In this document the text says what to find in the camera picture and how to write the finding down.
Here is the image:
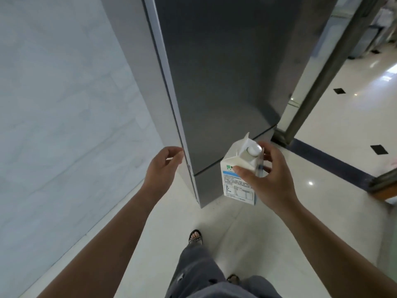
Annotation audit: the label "person's right hand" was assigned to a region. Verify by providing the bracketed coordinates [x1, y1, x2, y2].
[233, 141, 301, 215]

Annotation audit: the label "person's left hand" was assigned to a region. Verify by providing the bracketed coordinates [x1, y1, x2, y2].
[145, 146, 185, 201]

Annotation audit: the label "white milk carton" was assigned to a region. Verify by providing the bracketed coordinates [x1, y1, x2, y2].
[220, 132, 265, 206]

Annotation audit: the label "person's right forearm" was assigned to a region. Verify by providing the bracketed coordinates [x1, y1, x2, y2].
[275, 198, 397, 298]

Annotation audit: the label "person's left forearm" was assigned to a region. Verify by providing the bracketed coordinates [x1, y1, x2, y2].
[37, 187, 159, 298]

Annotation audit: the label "grey refrigerator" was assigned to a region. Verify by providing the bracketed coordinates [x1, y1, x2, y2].
[99, 0, 339, 209]

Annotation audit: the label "grey trousers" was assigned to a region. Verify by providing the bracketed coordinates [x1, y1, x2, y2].
[164, 243, 283, 298]

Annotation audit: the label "brown wooden door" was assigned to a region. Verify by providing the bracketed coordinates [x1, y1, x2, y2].
[367, 167, 397, 202]

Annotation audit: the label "metal door frame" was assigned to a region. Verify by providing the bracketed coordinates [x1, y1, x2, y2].
[272, 0, 388, 147]

